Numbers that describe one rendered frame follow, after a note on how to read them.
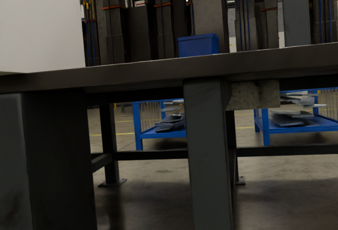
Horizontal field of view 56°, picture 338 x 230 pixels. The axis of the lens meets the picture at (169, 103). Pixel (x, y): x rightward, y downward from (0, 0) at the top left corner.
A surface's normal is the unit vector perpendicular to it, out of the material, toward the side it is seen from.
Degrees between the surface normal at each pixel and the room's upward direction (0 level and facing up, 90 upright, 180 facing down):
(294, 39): 90
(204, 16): 90
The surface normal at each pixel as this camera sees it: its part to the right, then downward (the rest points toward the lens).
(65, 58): 0.98, -0.07
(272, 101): -0.21, 0.06
